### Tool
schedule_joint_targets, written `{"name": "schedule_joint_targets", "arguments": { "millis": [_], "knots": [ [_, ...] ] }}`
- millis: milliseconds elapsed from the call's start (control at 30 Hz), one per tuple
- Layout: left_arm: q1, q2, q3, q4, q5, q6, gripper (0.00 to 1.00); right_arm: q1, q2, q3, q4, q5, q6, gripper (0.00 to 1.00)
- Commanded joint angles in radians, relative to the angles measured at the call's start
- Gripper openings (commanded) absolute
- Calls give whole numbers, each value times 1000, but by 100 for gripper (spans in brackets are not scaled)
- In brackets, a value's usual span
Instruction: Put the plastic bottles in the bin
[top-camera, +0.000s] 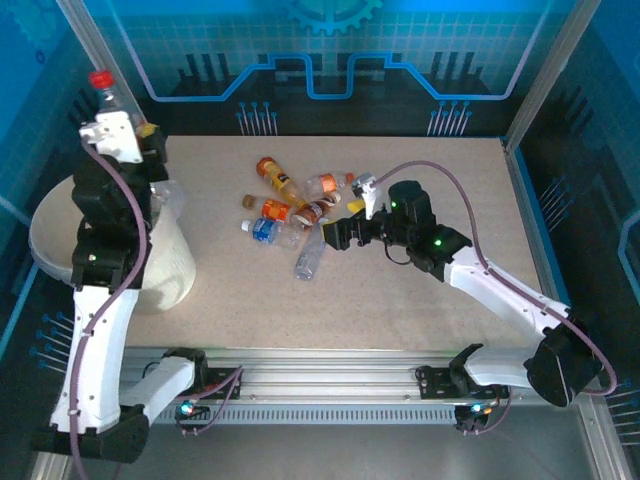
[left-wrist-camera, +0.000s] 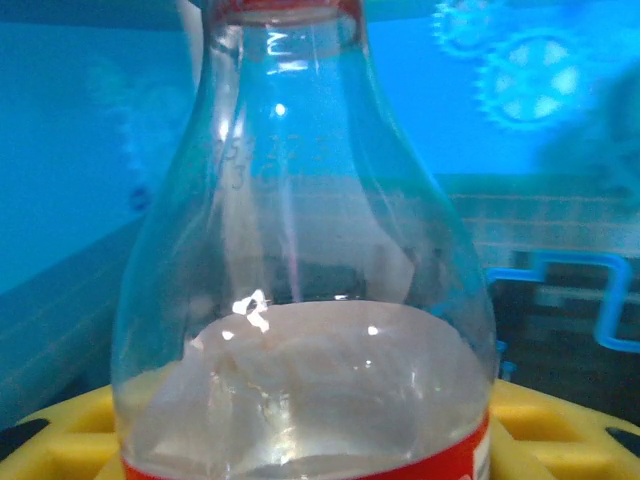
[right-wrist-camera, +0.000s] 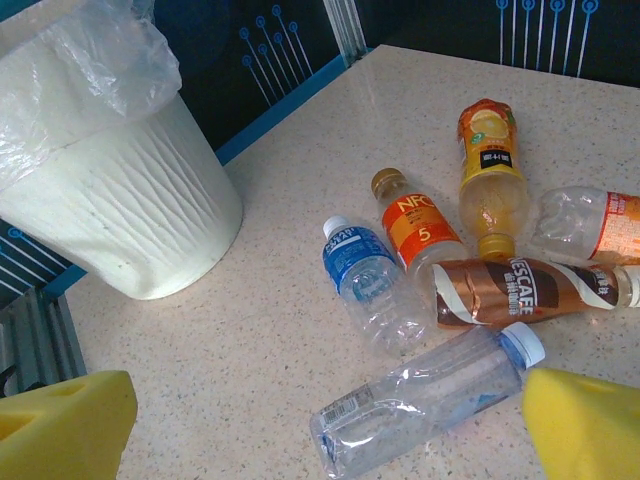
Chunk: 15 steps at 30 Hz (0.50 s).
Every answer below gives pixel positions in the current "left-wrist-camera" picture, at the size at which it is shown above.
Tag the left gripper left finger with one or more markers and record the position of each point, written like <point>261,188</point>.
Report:
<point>60,445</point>

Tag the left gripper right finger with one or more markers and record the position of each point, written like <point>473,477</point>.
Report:
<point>560,440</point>

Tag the red label clear bottle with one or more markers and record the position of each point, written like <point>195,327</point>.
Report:
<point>300,200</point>

